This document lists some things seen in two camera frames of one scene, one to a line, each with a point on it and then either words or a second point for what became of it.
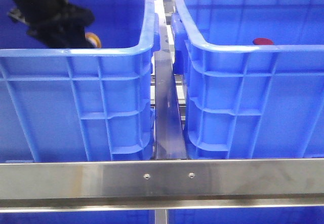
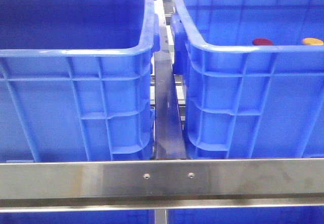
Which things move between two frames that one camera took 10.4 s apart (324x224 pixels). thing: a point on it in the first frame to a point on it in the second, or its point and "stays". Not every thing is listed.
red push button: (262, 41) stays
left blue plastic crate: (84, 104) stays
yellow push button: (93, 39) to (310, 41)
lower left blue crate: (96, 217) stays
